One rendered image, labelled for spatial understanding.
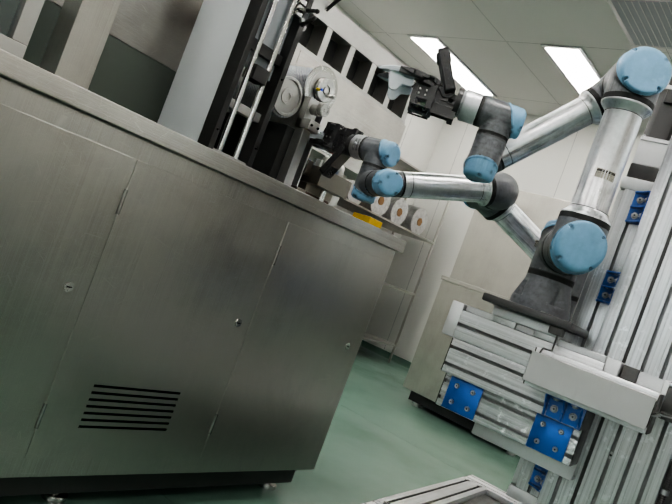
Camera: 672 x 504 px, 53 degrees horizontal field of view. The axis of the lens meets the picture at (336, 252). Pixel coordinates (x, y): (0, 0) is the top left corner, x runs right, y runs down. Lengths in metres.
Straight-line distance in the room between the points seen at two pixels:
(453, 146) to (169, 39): 5.41
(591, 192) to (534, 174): 5.21
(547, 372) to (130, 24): 1.49
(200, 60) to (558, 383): 1.30
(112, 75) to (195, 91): 0.26
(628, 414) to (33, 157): 1.28
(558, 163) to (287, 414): 5.11
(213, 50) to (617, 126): 1.10
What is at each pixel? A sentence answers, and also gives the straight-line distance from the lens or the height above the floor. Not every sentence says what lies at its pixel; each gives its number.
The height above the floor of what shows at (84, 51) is 1.02.
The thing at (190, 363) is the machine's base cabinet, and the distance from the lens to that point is 1.74.
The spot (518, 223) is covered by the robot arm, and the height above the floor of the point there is 1.07.
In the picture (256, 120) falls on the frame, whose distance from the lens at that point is 1.86.
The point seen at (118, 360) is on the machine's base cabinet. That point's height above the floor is 0.38.
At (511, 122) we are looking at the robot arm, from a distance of 1.63.
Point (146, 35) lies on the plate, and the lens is 2.17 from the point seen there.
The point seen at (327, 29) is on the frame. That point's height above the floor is 1.57.
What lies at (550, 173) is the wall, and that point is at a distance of 6.78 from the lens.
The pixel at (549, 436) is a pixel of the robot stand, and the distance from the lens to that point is 1.73.
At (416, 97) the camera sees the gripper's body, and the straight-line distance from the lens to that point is 1.64.
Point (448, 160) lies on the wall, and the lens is 7.31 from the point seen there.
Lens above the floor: 0.76
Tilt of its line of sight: 1 degrees up
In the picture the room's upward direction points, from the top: 21 degrees clockwise
